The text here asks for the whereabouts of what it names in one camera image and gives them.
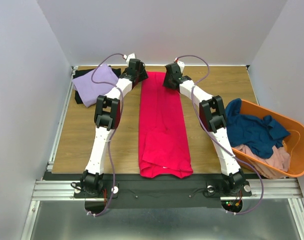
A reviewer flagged red t shirt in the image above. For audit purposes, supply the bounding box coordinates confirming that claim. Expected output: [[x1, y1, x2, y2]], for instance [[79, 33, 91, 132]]
[[138, 71, 193, 179]]

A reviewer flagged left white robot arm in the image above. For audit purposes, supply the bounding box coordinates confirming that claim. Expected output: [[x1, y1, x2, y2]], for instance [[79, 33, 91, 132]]
[[76, 53, 148, 197]]

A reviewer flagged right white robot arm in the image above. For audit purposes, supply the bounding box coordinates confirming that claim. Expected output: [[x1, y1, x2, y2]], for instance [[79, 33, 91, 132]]
[[163, 59, 246, 195]]

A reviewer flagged folded black t shirt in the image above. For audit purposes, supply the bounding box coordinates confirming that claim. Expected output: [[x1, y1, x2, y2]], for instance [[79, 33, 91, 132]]
[[74, 65, 123, 105]]

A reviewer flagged folded lilac t shirt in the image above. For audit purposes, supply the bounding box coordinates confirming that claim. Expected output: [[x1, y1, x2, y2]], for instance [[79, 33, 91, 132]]
[[72, 64, 120, 108]]

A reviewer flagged navy blue t shirt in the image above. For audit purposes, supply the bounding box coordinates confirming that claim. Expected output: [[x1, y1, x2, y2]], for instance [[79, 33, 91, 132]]
[[225, 98, 290, 159]]

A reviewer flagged pink t shirt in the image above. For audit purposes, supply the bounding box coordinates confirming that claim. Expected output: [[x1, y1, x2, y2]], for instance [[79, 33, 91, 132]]
[[234, 144, 290, 179]]

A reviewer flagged orange plastic basket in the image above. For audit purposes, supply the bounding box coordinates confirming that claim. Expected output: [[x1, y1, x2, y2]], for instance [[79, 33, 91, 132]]
[[232, 99, 304, 179]]

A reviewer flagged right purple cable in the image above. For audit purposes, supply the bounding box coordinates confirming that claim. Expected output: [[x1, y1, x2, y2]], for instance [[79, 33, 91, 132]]
[[175, 55, 265, 216]]

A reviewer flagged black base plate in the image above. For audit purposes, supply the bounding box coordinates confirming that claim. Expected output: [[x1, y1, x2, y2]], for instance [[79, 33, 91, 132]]
[[71, 174, 252, 214]]

